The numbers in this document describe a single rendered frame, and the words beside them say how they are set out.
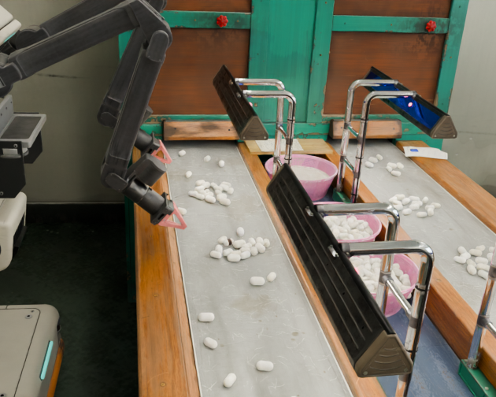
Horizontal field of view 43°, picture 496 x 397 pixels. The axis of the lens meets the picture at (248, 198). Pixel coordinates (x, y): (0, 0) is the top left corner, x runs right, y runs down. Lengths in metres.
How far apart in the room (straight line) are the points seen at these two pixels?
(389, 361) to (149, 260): 0.92
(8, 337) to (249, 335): 1.06
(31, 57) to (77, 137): 1.92
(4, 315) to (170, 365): 1.17
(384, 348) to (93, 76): 2.67
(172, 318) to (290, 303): 0.30
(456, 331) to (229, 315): 0.54
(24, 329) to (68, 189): 1.39
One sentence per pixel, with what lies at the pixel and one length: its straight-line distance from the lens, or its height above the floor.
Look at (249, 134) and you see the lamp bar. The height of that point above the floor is 1.06.
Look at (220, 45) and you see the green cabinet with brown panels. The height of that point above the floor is 1.15.
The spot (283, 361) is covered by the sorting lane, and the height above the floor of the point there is 0.74.
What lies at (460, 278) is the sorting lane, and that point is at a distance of 1.80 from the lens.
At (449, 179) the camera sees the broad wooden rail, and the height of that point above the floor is 0.76.
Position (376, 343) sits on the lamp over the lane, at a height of 1.09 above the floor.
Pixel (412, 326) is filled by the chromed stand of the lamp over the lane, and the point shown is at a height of 0.95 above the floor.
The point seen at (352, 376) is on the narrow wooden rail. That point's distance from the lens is 1.34.
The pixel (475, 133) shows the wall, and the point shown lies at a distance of 3.82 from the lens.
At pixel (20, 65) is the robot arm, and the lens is 1.54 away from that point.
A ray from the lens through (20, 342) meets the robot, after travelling 2.26.
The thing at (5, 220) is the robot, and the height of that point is 0.80.
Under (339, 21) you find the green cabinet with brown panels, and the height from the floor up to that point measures 1.25.
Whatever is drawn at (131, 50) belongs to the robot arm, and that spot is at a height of 1.22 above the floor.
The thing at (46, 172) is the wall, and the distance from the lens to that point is 3.53.
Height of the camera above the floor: 1.60
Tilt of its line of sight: 24 degrees down
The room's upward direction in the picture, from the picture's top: 3 degrees clockwise
